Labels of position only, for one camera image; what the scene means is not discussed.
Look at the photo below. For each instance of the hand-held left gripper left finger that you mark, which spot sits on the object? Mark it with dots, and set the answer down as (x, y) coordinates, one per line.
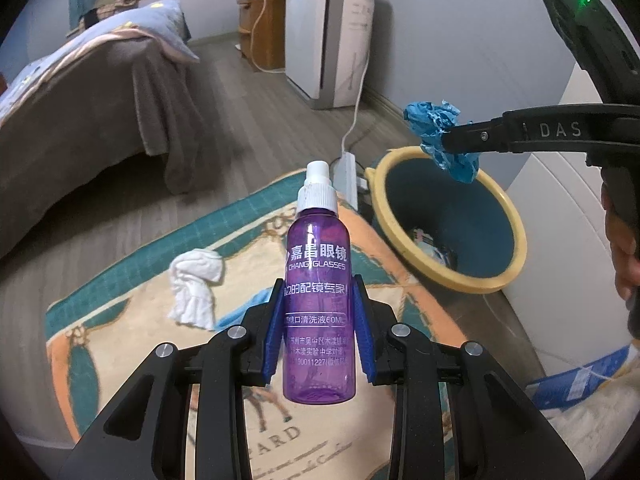
(272, 340)

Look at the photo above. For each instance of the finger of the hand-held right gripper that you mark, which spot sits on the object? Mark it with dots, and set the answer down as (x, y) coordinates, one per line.
(480, 136)

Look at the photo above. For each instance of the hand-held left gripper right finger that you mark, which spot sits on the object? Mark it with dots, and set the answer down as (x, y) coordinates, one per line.
(365, 340)

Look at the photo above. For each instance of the blue paper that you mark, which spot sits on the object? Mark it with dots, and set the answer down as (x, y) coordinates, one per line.
(430, 120)

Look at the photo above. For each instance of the yellow-rimmed teal trash bin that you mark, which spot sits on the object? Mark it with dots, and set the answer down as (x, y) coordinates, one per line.
(450, 210)

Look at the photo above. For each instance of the purple spray bottle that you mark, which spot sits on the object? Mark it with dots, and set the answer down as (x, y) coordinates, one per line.
(317, 240)

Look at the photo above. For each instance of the person's right hand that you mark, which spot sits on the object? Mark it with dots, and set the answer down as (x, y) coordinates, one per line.
(627, 250)

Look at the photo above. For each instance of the light blue cloth piece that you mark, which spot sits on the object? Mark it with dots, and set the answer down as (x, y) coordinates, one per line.
(245, 312)

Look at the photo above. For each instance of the white crumpled tissue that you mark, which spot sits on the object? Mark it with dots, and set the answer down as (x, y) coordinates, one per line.
(195, 280)

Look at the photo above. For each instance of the white wardrobe door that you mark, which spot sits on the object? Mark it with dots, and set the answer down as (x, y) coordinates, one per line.
(550, 220)

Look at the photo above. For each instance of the teal and orange patterned rug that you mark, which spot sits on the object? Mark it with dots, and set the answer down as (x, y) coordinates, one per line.
(150, 360)

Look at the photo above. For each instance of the white power strip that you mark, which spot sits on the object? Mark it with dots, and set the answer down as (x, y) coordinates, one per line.
(347, 180)

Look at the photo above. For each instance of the white air purifier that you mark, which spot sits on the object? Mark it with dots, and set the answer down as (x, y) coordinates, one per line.
(330, 45)

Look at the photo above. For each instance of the blue cardboard box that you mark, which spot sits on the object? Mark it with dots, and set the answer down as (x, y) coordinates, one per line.
(565, 390)

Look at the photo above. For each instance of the wooden cabinet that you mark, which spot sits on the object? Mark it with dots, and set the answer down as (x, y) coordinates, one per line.
(265, 35)

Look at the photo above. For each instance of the white fluffy mat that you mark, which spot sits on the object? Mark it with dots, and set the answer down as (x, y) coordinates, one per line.
(590, 430)

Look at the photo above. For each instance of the bed with grey-brown cover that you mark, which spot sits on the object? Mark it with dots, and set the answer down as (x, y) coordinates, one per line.
(75, 135)

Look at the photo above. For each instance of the plaid cushion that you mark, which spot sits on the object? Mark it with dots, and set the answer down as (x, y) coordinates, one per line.
(120, 2)

